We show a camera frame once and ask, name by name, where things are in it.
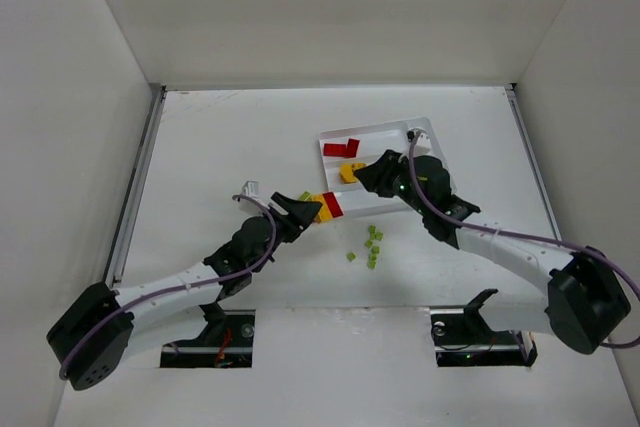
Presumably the white divided tray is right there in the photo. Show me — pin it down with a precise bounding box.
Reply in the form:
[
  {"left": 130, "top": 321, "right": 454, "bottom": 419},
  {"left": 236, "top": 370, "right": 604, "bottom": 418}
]
[{"left": 314, "top": 116, "right": 459, "bottom": 220}]

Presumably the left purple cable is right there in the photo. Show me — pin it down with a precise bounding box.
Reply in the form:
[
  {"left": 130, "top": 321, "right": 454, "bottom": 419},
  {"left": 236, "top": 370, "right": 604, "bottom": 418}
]
[{"left": 58, "top": 193, "right": 278, "bottom": 381}]

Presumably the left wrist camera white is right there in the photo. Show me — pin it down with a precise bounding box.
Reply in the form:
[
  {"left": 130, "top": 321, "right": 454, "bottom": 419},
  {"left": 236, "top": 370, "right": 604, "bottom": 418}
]
[{"left": 241, "top": 181, "right": 260, "bottom": 198}]

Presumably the yellow rounded lego piece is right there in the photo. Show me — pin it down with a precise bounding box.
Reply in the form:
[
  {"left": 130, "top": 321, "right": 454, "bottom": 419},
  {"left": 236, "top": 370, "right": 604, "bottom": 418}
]
[{"left": 339, "top": 164, "right": 358, "bottom": 184}]

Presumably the aluminium rail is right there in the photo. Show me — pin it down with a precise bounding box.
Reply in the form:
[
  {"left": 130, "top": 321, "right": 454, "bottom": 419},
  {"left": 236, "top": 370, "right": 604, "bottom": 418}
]
[
  {"left": 102, "top": 83, "right": 167, "bottom": 287},
  {"left": 504, "top": 82, "right": 579, "bottom": 293}
]

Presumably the small yellow lego brick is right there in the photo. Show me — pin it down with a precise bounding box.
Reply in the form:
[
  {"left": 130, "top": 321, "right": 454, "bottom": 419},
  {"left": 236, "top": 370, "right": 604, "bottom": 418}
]
[{"left": 351, "top": 162, "right": 367, "bottom": 171}]

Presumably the purple cable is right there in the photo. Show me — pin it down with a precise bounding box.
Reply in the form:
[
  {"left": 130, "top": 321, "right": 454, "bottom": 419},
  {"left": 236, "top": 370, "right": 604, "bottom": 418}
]
[
  {"left": 58, "top": 193, "right": 278, "bottom": 381},
  {"left": 408, "top": 131, "right": 640, "bottom": 349}
]

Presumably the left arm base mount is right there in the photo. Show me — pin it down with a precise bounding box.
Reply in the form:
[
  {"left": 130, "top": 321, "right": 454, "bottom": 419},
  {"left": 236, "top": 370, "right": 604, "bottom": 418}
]
[{"left": 159, "top": 308, "right": 256, "bottom": 370}]

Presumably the red lego piece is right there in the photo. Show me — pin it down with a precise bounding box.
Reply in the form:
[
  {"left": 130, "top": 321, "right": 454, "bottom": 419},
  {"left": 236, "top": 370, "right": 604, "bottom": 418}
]
[{"left": 322, "top": 138, "right": 360, "bottom": 158}]

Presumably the yellow and red lego stack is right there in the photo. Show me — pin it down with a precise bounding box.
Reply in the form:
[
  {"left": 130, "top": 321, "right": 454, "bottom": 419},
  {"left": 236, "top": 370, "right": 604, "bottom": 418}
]
[{"left": 311, "top": 192, "right": 344, "bottom": 224}]

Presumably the left aluminium rail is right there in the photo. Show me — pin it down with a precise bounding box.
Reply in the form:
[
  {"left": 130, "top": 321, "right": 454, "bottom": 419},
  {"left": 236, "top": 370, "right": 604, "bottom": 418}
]
[{"left": 102, "top": 83, "right": 167, "bottom": 287}]

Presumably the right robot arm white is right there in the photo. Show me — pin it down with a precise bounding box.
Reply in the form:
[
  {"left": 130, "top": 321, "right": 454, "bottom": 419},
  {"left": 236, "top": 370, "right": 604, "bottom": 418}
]
[{"left": 354, "top": 150, "right": 631, "bottom": 354}]

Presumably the right aluminium rail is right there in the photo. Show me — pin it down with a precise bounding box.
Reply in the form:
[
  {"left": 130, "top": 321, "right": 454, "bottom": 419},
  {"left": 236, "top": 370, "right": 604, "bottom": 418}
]
[{"left": 504, "top": 82, "right": 579, "bottom": 293}]

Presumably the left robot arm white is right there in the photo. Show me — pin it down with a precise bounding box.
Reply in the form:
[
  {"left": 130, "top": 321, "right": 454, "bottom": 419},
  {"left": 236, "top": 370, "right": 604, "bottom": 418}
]
[{"left": 46, "top": 193, "right": 322, "bottom": 391}]

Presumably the large lime green lego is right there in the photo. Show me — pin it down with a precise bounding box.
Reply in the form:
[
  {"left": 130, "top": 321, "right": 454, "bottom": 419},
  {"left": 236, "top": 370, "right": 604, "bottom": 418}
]
[{"left": 298, "top": 191, "right": 313, "bottom": 202}]

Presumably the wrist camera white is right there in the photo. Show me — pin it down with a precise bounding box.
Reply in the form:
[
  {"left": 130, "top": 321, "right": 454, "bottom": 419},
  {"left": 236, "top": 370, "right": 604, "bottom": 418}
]
[
  {"left": 241, "top": 181, "right": 260, "bottom": 198},
  {"left": 407, "top": 129, "right": 433, "bottom": 156}
]

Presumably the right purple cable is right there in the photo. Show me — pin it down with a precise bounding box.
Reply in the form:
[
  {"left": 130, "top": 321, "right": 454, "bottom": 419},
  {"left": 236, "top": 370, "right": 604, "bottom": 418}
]
[{"left": 408, "top": 131, "right": 640, "bottom": 349}]

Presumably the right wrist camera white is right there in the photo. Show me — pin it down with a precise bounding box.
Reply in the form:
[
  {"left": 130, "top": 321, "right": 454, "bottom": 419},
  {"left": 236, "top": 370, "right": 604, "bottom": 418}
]
[{"left": 407, "top": 129, "right": 433, "bottom": 156}]

